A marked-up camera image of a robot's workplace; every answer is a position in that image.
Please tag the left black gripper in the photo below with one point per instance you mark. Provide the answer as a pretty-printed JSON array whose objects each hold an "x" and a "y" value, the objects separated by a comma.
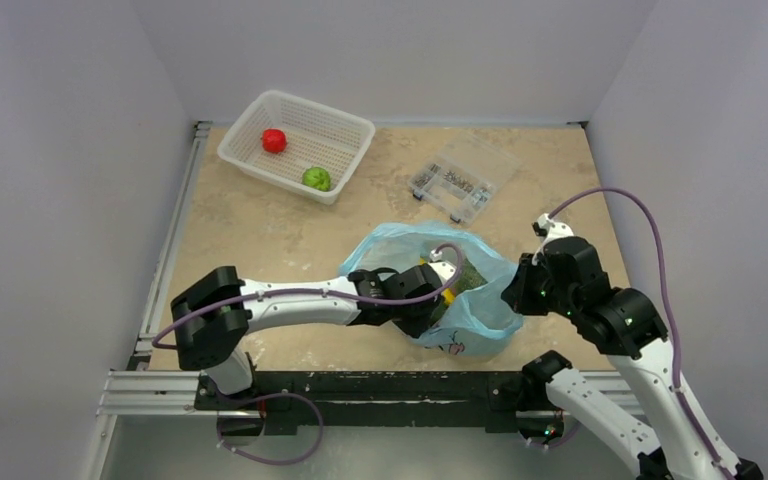
[{"x": 415, "y": 327}]

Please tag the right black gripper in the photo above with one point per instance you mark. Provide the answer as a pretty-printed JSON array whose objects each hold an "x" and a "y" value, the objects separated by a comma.
[{"x": 519, "y": 291}]

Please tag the light blue plastic bag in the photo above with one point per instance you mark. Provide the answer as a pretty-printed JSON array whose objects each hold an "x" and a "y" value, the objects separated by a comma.
[{"x": 478, "y": 322}]

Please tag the green fake fruit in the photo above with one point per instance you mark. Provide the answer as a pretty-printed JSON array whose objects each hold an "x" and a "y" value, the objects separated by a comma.
[{"x": 317, "y": 178}]

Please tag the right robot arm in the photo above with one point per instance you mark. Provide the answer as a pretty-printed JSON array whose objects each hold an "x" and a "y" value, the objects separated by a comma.
[{"x": 676, "y": 439}]

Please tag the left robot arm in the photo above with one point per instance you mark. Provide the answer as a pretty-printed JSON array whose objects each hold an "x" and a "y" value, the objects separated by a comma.
[{"x": 212, "y": 316}]

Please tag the yellow fake fruit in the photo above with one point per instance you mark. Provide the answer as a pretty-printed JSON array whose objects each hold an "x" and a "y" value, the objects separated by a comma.
[{"x": 448, "y": 296}]

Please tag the dark green fake melon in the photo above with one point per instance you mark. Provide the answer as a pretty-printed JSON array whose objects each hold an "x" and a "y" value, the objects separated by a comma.
[{"x": 469, "y": 279}]

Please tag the red fake fruit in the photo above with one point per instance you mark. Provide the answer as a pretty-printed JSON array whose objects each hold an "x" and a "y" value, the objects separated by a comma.
[{"x": 274, "y": 141}]

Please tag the clear plastic screw organizer box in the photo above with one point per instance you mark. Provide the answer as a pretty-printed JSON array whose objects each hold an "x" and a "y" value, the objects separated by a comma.
[{"x": 463, "y": 177}]

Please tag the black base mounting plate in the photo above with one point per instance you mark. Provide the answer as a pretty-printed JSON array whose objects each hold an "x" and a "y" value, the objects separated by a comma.
[{"x": 281, "y": 402}]

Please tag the white perforated plastic basket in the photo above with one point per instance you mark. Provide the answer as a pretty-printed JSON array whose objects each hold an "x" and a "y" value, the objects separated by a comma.
[{"x": 318, "y": 135}]

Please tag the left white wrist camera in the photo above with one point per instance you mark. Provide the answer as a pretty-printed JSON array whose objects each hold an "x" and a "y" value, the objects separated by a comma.
[{"x": 447, "y": 271}]

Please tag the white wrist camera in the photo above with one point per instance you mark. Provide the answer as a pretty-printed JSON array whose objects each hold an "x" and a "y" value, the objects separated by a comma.
[
  {"x": 548, "y": 230},
  {"x": 447, "y": 271}
]

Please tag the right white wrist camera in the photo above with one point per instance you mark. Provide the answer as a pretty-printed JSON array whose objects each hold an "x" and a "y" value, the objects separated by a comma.
[{"x": 548, "y": 230}]

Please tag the aluminium frame rail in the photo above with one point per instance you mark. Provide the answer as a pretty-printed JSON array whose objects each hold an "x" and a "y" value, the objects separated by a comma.
[{"x": 137, "y": 390}]

